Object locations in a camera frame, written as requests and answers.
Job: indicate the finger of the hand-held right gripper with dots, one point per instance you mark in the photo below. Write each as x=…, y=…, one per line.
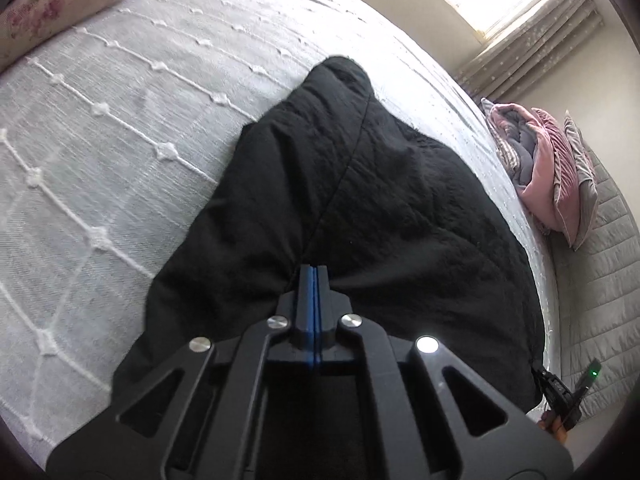
x=552, y=390

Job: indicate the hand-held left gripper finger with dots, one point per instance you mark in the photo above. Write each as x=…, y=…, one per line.
x=320, y=310
x=309, y=310

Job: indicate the black quilted coat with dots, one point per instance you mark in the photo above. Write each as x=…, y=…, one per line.
x=375, y=185

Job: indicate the person's right hand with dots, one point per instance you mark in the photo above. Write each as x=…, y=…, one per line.
x=552, y=425

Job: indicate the grey padded headboard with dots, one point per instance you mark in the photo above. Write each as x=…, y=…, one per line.
x=605, y=285

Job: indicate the grey pillow with pink back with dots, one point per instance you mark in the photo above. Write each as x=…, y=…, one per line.
x=582, y=185

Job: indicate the pink velvet pillow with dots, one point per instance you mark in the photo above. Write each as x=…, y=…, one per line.
x=555, y=170

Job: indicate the pink and grey folded quilt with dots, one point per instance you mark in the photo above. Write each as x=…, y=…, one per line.
x=520, y=160

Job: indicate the white quilted bedspread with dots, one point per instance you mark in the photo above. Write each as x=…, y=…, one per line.
x=125, y=160

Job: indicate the grey patterned curtain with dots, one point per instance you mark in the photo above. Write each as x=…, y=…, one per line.
x=535, y=45

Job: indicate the floral pillow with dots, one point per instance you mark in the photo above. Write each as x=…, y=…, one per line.
x=50, y=10

